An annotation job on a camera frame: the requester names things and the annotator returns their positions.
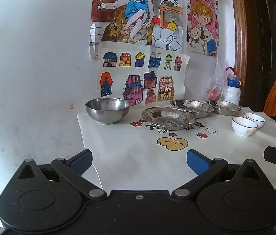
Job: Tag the wooden door frame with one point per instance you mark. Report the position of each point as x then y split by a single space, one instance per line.
247 57

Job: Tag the white blue water bottle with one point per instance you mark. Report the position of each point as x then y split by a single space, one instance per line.
233 86

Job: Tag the child with fan drawing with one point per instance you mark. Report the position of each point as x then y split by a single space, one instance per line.
155 23

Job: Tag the white ceramic bowl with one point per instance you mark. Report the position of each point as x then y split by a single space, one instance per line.
243 126
259 120

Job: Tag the deep steel bowl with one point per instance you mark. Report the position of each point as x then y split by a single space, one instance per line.
107 110

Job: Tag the girl with puppy drawing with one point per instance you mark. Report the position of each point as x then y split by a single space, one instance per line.
203 27

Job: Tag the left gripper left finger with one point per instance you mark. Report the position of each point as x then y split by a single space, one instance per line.
71 171

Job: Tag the white cartoon table mat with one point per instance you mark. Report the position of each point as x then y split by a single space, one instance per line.
134 154

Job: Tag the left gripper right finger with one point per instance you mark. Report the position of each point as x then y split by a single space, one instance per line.
208 172

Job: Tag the clear plastic bag red contents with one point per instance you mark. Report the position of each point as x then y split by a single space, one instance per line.
217 84

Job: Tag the steel plate with sticker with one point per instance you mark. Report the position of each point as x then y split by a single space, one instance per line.
169 117

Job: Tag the coloured houses drawing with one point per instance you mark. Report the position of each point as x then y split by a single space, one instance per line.
145 76

